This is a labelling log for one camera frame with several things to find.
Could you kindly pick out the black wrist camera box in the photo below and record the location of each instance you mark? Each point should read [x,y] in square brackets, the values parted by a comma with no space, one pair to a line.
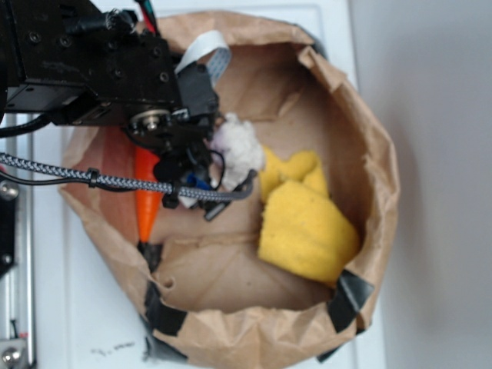
[198,98]

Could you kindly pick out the crumpled white paper ball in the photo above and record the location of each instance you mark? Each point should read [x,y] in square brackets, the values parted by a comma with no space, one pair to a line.
[236,140]

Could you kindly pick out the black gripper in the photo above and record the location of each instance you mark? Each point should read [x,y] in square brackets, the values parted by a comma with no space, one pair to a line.
[127,77]

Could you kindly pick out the yellow sponge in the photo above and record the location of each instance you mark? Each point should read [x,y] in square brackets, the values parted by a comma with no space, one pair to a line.
[303,231]

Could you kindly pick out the aluminium extrusion rail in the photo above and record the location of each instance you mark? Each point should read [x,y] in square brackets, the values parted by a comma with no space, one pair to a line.
[18,345]

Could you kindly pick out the orange plastic carrot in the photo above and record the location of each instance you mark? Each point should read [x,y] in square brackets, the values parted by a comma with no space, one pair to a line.
[147,202]

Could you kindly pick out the brown paper bag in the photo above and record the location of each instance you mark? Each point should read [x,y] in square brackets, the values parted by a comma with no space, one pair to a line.
[212,300]

